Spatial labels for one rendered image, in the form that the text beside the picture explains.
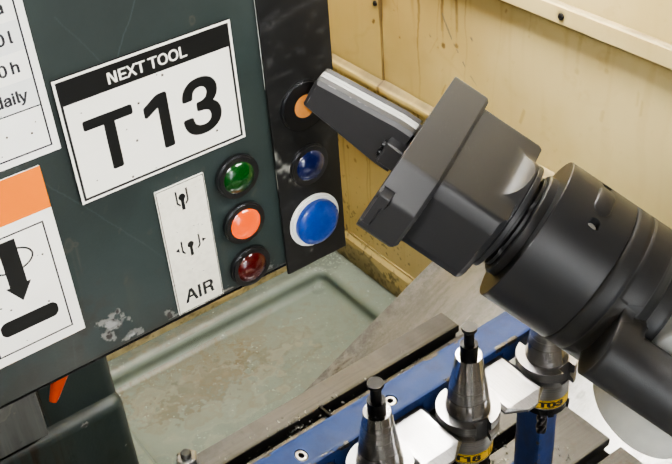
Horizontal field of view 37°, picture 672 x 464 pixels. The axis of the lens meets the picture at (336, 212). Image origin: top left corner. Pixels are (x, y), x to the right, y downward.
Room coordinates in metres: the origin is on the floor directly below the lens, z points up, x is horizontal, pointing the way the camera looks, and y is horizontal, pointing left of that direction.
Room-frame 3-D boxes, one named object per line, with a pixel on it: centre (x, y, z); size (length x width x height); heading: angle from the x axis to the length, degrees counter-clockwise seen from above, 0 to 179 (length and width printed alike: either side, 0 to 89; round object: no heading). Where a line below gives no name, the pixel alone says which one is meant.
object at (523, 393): (0.71, -0.16, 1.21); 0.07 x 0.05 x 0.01; 34
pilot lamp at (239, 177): (0.47, 0.05, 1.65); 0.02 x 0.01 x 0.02; 124
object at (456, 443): (0.64, -0.07, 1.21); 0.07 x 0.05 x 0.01; 34
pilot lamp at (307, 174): (0.49, 0.01, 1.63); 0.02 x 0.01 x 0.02; 124
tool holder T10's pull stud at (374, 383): (0.61, -0.02, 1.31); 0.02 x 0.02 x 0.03
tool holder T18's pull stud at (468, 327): (0.67, -0.11, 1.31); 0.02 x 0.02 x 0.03
